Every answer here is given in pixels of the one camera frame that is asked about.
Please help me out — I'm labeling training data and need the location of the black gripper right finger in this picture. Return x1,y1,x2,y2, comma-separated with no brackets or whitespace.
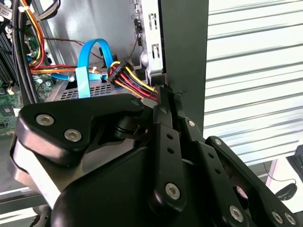
168,87,299,227

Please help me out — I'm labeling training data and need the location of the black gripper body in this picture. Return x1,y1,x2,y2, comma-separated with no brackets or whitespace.
51,146,223,227

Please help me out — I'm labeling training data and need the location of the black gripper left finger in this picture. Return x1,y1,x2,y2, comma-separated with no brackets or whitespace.
15,85,188,211

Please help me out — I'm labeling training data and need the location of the red yellow power wire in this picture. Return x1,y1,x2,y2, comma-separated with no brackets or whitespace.
29,60,159,102

